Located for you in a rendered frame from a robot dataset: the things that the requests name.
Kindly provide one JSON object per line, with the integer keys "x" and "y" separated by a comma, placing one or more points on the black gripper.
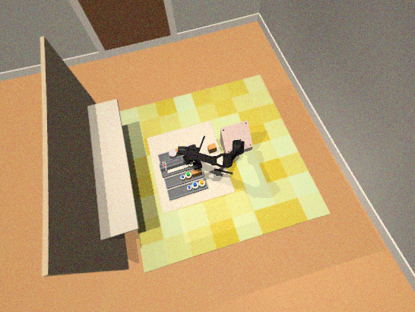
{"x": 196, "y": 164}

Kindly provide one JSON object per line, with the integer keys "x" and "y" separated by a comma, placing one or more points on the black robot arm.
{"x": 192, "y": 153}

